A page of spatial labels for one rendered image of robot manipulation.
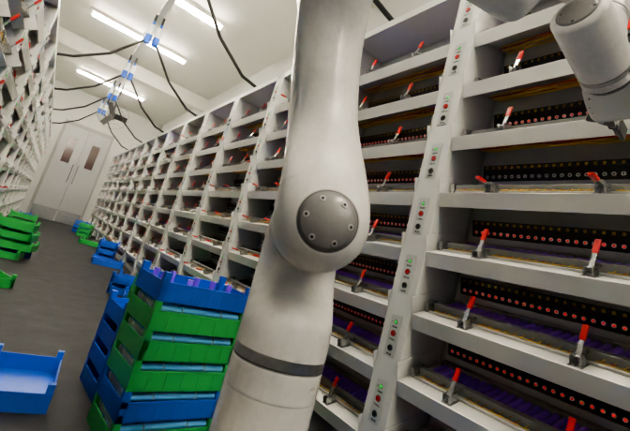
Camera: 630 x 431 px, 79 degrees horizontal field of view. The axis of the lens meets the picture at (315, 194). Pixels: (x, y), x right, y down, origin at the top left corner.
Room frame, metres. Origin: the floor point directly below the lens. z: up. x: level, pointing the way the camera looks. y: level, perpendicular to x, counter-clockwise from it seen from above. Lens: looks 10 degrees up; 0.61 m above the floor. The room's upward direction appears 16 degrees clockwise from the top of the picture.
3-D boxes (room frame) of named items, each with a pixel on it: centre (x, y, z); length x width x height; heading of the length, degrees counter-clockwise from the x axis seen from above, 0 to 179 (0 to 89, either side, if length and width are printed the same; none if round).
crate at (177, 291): (1.26, 0.28, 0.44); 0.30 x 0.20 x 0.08; 130
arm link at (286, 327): (0.56, -0.01, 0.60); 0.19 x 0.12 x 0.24; 6
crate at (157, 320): (1.26, 0.28, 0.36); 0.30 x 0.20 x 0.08; 130
